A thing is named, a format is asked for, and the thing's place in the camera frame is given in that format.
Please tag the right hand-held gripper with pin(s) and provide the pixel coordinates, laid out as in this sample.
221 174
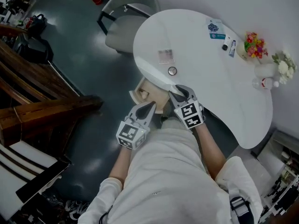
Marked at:
190 114

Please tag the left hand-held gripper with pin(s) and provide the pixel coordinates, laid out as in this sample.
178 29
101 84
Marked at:
130 134

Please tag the round silver makeup compact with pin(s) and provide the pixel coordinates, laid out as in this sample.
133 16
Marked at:
172 71

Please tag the person's right forearm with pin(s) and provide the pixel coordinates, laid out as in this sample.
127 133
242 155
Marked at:
210 148

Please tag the person's left forearm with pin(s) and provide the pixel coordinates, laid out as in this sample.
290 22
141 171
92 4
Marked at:
118 164

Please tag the person's white sweatshirt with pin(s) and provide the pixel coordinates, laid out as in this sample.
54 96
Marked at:
163 176

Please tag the white tube with black cap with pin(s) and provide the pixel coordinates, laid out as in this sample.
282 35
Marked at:
226 43

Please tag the blue and white tube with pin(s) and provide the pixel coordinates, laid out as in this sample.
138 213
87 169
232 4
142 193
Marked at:
232 48

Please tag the blue and white packet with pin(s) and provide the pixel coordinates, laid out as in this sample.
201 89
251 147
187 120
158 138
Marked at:
215 29

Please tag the clear plastic water bottle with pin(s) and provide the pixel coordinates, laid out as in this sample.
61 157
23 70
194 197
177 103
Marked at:
265 82

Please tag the grey upholstered chair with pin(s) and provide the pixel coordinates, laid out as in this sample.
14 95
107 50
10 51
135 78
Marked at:
127 29

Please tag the cream vase with colourful flowers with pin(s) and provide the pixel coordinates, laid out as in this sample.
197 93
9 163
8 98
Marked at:
253 46

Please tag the white vase with white flowers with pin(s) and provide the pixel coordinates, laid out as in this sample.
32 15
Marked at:
279 66

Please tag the dark wooden furniture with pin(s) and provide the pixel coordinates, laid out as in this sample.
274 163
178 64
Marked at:
35 85

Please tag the black and white shoes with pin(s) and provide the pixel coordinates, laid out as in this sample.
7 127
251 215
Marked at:
76 209

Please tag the metal equipment cart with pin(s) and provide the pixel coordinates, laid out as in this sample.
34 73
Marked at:
280 171

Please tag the black storage box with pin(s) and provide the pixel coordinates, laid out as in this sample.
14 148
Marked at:
35 50

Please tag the white and black shelf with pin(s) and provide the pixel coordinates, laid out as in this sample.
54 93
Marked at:
25 167

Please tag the black handbag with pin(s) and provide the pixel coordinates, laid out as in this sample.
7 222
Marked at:
37 23

